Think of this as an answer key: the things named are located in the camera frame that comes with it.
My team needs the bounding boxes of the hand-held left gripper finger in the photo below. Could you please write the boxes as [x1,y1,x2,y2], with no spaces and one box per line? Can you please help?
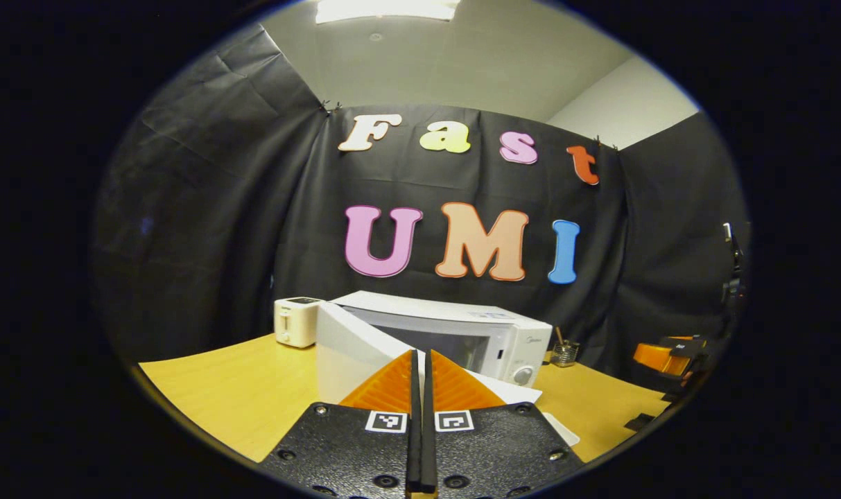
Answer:
[257,349,422,499]
[422,349,587,499]

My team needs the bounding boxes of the white microwave oven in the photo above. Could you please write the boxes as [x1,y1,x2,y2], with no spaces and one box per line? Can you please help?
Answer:
[315,290,582,448]

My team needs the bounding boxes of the dark upright stand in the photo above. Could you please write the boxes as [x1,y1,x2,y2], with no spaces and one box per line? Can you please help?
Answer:
[720,222,747,306]

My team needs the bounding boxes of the clear glass cup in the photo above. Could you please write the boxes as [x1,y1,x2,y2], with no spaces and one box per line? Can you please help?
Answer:
[550,340,580,368]

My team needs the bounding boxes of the white toaster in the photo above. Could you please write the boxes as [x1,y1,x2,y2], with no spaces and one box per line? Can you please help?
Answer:
[274,297,324,349]

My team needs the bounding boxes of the ceiling light panel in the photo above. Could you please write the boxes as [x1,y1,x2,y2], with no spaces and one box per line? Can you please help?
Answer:
[315,0,461,24]

